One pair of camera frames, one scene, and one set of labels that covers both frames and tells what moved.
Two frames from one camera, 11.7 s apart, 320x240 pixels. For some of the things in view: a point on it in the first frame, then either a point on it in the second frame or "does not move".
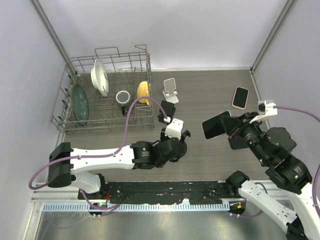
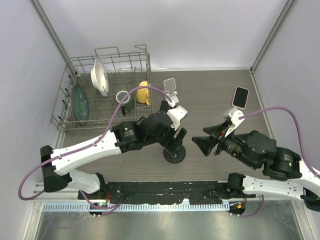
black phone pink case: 240,97 does not move
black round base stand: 180,150 does not move
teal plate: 80,104 does not move
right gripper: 231,123 to 217,133
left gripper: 163,137 to 172,132
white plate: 100,78 does not move
